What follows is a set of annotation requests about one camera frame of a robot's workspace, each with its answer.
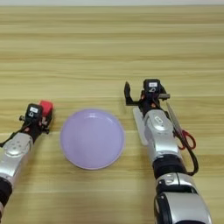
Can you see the red cube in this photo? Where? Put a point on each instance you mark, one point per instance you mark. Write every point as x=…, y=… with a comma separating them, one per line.
x=46, y=105

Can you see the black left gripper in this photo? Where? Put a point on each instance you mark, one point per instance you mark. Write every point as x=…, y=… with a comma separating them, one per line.
x=36, y=128

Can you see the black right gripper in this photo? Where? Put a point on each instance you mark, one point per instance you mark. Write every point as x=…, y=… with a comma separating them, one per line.
x=150, y=103

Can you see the purple round plate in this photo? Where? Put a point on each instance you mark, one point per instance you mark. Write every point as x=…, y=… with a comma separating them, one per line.
x=92, y=140

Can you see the left gripper's labelled black box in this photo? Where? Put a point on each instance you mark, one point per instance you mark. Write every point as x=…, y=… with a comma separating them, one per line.
x=34, y=111

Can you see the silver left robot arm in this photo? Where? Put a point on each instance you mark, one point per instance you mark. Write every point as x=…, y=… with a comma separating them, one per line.
x=16, y=154

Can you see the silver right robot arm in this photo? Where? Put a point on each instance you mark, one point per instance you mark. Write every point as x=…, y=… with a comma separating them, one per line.
x=162, y=137

